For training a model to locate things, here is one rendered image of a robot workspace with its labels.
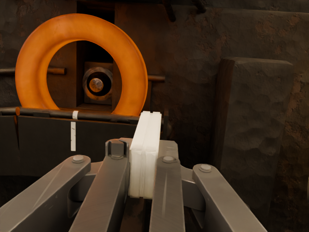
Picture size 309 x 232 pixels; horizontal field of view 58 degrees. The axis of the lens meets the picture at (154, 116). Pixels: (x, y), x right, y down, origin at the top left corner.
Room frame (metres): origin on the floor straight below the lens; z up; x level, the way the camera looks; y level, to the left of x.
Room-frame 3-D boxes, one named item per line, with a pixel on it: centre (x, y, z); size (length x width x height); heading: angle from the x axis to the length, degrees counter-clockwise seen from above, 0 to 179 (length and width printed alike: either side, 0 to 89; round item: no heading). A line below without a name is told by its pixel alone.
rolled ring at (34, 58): (0.39, 0.10, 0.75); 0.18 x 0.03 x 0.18; 87
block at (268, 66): (0.40, -0.13, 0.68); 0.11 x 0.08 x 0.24; 178
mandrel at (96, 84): (0.55, 0.10, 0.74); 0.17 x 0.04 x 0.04; 178
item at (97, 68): (0.64, 0.10, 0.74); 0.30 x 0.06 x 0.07; 178
